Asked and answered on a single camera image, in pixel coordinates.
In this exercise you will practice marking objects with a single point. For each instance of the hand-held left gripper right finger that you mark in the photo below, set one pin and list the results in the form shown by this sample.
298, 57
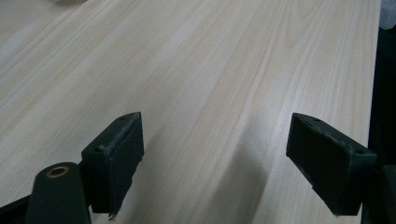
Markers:
330, 168

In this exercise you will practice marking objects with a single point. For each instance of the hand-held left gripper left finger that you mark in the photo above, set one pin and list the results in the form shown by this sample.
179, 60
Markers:
115, 165

